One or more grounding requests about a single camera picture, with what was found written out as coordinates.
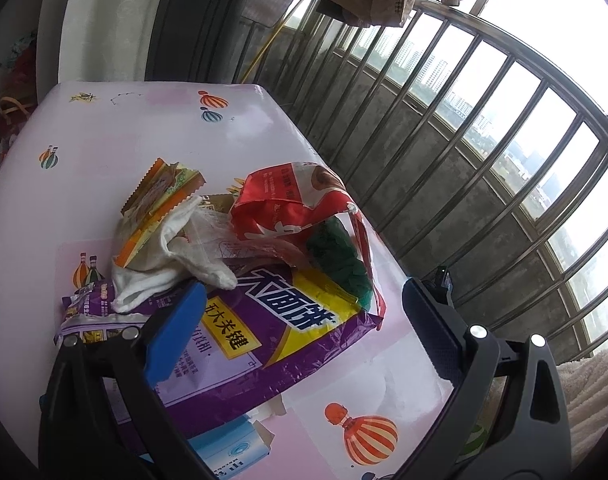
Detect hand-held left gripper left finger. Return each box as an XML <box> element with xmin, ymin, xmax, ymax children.
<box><xmin>38</xmin><ymin>281</ymin><xmax>219</xmax><ymax>480</ymax></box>

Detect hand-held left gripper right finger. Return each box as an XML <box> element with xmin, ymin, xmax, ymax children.
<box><xmin>394</xmin><ymin>277</ymin><xmax>573</xmax><ymax>480</ymax></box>

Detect white cloth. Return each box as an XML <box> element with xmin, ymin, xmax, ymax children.
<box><xmin>111</xmin><ymin>195</ymin><xmax>239</xmax><ymax>313</ymax></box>

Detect purple noodle bag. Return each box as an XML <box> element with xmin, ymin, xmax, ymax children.
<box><xmin>58</xmin><ymin>265</ymin><xmax>387</xmax><ymax>411</ymax></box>

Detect orange yellow snack wrapper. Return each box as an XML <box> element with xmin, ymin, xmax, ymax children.
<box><xmin>114</xmin><ymin>158</ymin><xmax>207</xmax><ymax>268</ymax></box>

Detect red plastic bag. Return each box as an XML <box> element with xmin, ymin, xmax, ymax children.
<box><xmin>230</xmin><ymin>161</ymin><xmax>387</xmax><ymax>331</ymax></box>

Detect clear plastic wrapper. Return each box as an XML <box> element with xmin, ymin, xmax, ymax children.
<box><xmin>184</xmin><ymin>195</ymin><xmax>305</xmax><ymax>271</ymax></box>

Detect green plastic bag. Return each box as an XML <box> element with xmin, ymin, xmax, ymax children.
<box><xmin>306</xmin><ymin>217</ymin><xmax>375</xmax><ymax>311</ymax></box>

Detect blue white cardboard box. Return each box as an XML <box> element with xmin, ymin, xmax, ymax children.
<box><xmin>189</xmin><ymin>395</ymin><xmax>289</xmax><ymax>480</ymax></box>

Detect beige fluffy blanket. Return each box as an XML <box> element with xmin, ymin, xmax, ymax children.
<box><xmin>556</xmin><ymin>345</ymin><xmax>608</xmax><ymax>456</ymax></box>

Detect metal balcony railing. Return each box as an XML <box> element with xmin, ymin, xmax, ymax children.
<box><xmin>274</xmin><ymin>0</ymin><xmax>608</xmax><ymax>361</ymax></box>

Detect yellow pole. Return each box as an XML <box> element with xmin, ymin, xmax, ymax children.
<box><xmin>241</xmin><ymin>5</ymin><xmax>289</xmax><ymax>83</ymax></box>

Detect dark grey door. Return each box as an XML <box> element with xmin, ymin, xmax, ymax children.
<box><xmin>146</xmin><ymin>0</ymin><xmax>255</xmax><ymax>83</ymax></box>

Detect bags on floor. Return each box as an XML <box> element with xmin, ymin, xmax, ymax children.
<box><xmin>1</xmin><ymin>32</ymin><xmax>38</xmax><ymax>103</ymax></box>

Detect red bag with tan handles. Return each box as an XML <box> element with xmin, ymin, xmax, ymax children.
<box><xmin>0</xmin><ymin>95</ymin><xmax>34</xmax><ymax>141</ymax></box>

